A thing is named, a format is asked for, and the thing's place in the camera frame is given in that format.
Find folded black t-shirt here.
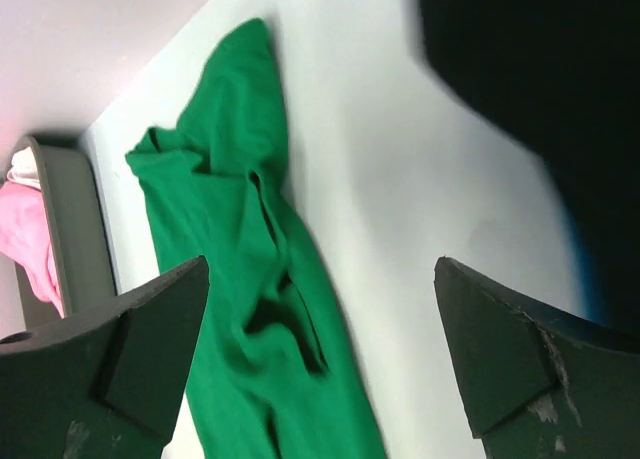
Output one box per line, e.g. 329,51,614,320
416,0,639,333

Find white t-shirt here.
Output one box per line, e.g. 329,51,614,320
7,147,41,190

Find green t-shirt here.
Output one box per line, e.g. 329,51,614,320
126,18,386,458

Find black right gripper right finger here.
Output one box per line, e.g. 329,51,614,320
434,257,639,458

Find folded blue t-shirt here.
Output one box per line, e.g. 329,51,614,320
563,210,602,323

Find pink t-shirt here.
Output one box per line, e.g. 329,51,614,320
1,182,65,318

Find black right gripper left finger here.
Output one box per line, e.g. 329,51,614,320
1,256,209,458

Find grey plastic basket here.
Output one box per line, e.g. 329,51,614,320
15,137,117,316

